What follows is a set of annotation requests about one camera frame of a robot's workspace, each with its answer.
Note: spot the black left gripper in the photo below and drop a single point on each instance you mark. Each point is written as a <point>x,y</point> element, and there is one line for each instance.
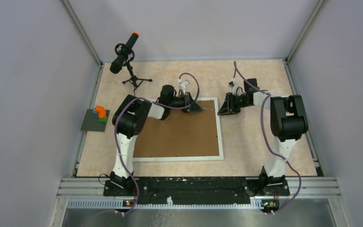
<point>194,107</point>

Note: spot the aluminium front rail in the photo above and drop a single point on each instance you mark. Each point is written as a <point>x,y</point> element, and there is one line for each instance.
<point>87,192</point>

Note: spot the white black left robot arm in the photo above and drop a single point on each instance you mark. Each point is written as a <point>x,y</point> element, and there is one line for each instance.
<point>129,121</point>

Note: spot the white picture frame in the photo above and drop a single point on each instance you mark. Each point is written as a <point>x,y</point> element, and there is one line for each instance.
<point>220,141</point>

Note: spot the black microphone orange tip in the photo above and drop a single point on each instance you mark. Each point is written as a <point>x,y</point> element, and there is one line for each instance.
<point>124,53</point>

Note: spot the grey lego baseplate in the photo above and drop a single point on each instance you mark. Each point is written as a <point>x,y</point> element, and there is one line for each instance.
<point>91,123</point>

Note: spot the brown frame backing board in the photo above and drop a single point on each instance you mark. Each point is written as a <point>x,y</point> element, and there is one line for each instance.
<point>178,134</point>

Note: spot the green toy block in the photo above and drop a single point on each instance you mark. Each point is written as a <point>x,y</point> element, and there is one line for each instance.
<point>103,119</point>

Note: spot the orange curved toy block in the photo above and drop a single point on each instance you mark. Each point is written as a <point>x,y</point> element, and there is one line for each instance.
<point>101,112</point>

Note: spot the black microphone tripod stand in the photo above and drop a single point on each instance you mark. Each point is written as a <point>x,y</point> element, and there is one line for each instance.
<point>134,80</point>

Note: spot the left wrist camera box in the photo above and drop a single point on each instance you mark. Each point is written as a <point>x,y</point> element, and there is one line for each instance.
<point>183,85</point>

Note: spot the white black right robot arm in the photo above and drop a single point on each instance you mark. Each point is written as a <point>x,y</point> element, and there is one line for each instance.
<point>288,122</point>

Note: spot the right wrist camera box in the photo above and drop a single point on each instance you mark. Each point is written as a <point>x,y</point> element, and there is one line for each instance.
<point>234,86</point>

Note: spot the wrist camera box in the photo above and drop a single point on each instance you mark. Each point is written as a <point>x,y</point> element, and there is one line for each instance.
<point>183,85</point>
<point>234,86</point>

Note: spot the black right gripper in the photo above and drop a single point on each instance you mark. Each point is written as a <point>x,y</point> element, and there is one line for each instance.
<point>229,104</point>

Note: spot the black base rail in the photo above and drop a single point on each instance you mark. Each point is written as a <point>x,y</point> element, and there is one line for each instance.
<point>196,190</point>

